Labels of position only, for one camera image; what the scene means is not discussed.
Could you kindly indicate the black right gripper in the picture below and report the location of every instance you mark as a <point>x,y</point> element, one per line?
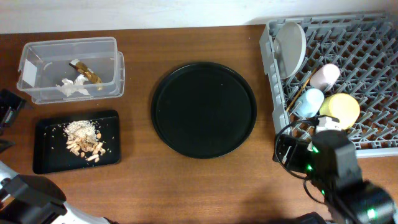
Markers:
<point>286,152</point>

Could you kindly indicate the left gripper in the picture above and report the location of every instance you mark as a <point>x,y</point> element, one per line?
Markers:
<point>9,109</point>

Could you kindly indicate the light blue cup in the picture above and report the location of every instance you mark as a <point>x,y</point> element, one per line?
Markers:
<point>309,103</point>

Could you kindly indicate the yellow bowl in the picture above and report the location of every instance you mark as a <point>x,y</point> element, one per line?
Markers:
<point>343,107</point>

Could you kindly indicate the pink cup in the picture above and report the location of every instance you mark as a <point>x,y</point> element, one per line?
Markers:
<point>326,77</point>

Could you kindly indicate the food scraps and rice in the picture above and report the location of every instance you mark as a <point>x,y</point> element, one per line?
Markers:
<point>78,143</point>

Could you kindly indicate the wooden chopstick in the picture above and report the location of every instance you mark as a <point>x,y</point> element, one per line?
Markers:
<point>301,90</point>

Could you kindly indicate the white tissue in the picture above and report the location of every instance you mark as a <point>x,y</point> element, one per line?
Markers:
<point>69,87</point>

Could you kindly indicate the gold foil wrapper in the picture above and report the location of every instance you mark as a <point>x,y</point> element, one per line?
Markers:
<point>86,74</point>

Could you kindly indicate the grey plate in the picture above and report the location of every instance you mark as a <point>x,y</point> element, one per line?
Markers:
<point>290,44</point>

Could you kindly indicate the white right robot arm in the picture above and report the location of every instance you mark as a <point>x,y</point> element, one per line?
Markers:
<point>318,151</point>

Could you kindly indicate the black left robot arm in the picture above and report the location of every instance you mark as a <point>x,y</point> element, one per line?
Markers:
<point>36,199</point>

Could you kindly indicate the grey dishwasher rack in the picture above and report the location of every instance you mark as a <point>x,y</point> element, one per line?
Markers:
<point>364,47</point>

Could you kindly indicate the black rectangular tray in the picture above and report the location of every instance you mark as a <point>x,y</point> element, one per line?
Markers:
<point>107,119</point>

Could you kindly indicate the clear plastic bin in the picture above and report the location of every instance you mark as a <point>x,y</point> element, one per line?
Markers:
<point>43,65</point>

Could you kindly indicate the round black tray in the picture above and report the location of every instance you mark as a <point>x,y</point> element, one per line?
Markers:
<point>203,110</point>

